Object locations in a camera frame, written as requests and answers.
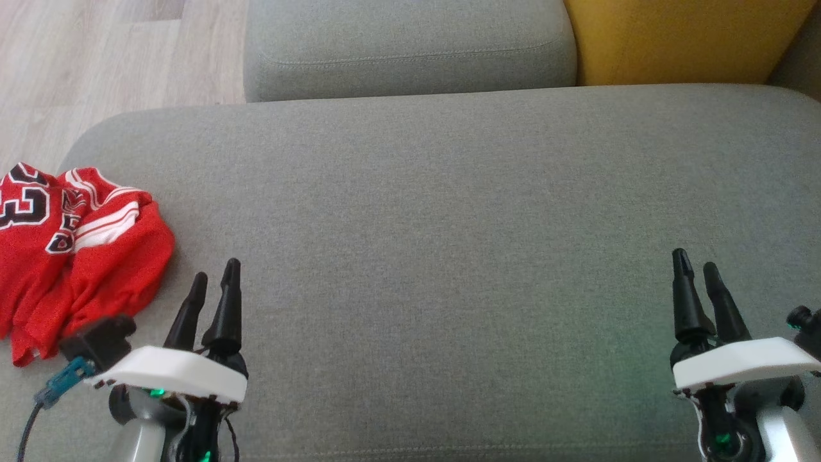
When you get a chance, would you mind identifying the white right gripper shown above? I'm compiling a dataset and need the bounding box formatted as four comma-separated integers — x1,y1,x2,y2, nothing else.
670,248,821,462

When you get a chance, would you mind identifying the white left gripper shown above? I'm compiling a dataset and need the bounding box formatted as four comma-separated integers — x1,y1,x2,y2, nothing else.
85,258,250,462

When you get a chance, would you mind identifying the red basketball jersey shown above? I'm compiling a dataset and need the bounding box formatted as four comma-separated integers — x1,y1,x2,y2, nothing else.
0,162,155,368

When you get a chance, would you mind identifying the grey sofa seat cushion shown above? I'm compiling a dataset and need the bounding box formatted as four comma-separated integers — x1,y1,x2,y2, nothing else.
0,83,821,462

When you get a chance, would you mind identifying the grey sofa corner cushion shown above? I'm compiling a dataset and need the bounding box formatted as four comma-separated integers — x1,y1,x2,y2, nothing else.
766,6,821,103

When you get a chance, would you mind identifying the yellow sofa cushion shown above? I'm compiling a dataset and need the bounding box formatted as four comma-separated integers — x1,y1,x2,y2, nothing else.
564,0,818,87

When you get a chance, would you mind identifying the grey sofa back cushion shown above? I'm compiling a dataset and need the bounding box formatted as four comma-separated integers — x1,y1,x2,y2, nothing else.
244,0,578,103

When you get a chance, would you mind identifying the black cable with teal plug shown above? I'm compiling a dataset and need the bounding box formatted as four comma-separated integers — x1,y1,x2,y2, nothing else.
16,356,97,462

